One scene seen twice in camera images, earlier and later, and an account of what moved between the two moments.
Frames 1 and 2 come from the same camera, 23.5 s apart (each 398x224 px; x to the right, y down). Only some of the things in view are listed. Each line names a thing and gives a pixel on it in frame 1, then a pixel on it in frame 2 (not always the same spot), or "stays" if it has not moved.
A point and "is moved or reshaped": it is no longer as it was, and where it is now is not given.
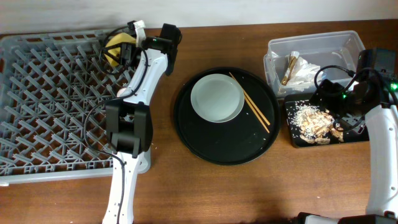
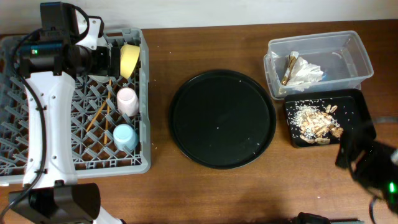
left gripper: (129, 49) → (105, 55)
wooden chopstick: (249, 99) → (107, 112)
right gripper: (333, 89) → (372, 149)
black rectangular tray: (312, 122) stays
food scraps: (313, 124) stays
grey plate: (217, 98) → (101, 78)
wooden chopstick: (257, 114) → (91, 123)
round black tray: (238, 140) stays
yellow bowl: (116, 38) is moved or reshaped
